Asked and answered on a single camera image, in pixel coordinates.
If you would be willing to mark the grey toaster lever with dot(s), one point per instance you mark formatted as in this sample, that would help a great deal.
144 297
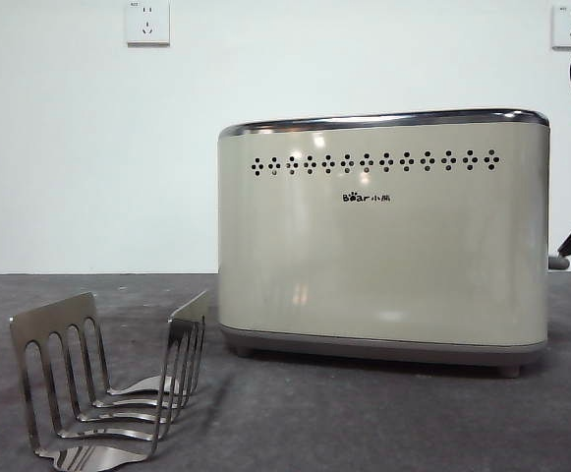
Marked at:
558 263

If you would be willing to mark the cream two-slot toaster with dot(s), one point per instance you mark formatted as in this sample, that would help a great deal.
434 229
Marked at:
383 255

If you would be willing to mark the shiny metal toast rack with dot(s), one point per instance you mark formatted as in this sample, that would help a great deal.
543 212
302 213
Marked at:
54 319

